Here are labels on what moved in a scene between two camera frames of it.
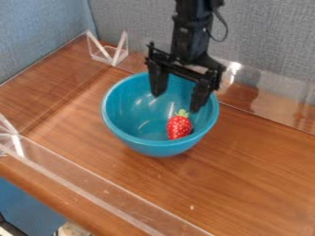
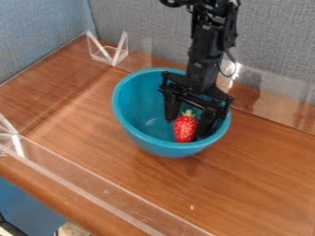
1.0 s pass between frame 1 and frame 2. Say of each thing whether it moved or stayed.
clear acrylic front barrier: stayed
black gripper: moved
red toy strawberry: moved
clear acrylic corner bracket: stayed
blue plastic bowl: moved
